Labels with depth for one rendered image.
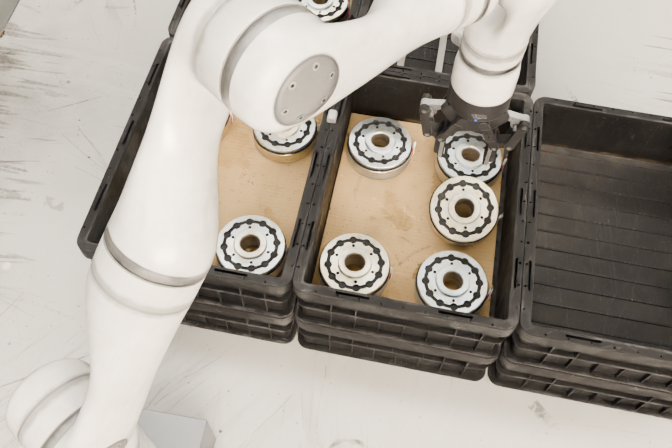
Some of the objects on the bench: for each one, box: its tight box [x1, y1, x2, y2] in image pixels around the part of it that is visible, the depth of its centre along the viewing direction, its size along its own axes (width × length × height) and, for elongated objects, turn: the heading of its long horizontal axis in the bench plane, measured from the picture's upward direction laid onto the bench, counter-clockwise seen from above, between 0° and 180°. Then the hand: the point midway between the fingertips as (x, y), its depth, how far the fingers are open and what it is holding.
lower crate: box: [488, 341, 672, 420], centre depth 117 cm, size 40×30×12 cm
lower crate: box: [180, 296, 298, 344], centre depth 122 cm, size 40×30×12 cm
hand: (464, 149), depth 98 cm, fingers open, 5 cm apart
